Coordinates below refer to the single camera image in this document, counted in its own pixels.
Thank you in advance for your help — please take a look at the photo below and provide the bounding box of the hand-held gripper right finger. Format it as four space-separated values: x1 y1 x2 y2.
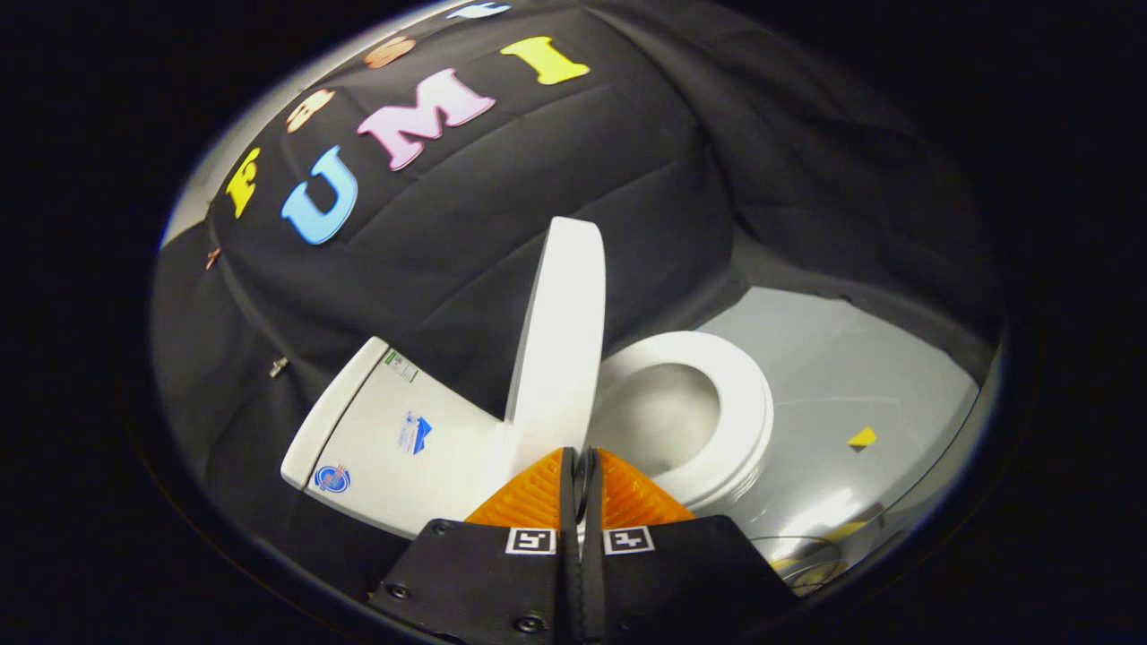
582 447 800 645

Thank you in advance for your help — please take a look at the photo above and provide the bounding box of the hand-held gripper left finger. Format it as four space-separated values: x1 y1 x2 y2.
369 447 582 645

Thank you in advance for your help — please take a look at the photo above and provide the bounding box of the white toilet body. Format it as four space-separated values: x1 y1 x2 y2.
280 336 776 540

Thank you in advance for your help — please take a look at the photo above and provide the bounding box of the white toilet seat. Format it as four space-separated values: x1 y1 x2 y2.
587 331 775 513

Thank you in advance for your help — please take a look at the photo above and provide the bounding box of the white toilet tank lid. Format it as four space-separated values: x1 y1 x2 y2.
280 336 392 490

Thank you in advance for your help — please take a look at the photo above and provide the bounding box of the black backdrop cloth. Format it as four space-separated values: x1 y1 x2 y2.
151 0 1005 594

